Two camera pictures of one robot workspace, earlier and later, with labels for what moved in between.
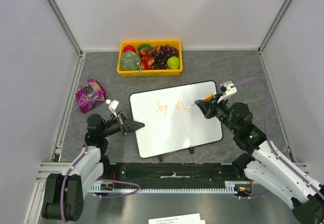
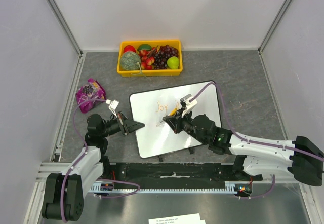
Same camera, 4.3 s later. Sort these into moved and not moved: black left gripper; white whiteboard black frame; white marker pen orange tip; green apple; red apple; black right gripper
Moved: white marker pen orange tip; black right gripper
Not moved: black left gripper; green apple; red apple; white whiteboard black frame
